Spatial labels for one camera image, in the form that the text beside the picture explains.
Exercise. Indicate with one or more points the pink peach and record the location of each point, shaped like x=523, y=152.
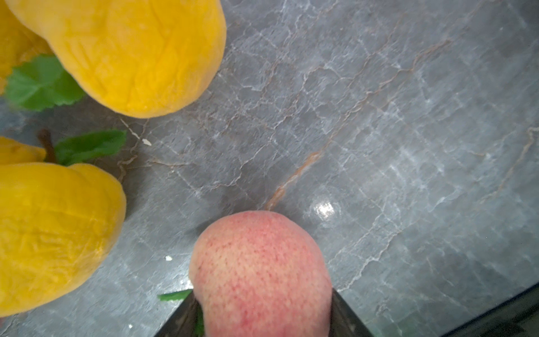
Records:
x=257, y=273

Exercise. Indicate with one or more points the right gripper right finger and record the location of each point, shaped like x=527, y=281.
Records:
x=344, y=321

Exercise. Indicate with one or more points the yellow peach far right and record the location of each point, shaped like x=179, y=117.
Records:
x=58, y=224

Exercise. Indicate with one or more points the yellow peach lower middle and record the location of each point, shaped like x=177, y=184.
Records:
x=141, y=59

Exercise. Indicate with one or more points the yellow peach with red blush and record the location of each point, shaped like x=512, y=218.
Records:
x=18, y=44

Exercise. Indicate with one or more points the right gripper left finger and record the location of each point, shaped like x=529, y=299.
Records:
x=187, y=320

